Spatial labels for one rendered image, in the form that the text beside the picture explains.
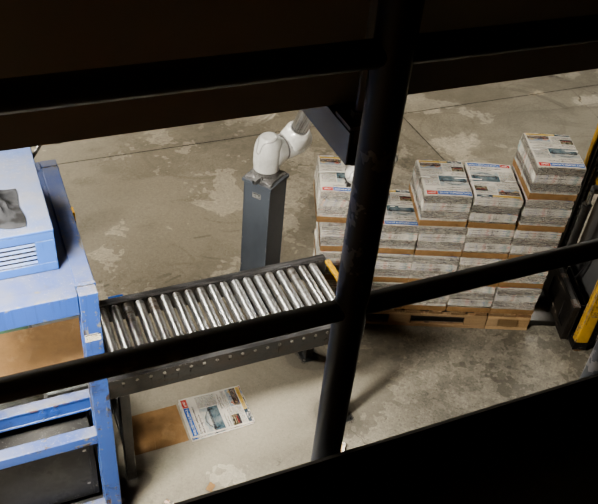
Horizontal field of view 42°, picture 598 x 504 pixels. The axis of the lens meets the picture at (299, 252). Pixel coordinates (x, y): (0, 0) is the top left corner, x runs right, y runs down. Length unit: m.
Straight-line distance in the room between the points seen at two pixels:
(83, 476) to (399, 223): 2.24
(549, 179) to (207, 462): 2.48
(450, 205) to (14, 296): 2.58
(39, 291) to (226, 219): 3.01
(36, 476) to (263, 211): 1.93
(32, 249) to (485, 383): 2.99
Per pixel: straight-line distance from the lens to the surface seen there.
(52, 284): 3.14
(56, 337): 3.98
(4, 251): 3.10
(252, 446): 4.49
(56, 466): 3.95
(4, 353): 3.96
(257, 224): 4.76
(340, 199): 4.52
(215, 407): 4.64
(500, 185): 4.81
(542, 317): 5.51
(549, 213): 4.85
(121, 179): 6.37
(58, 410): 3.74
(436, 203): 4.63
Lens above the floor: 3.63
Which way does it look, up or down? 40 degrees down
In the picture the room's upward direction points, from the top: 6 degrees clockwise
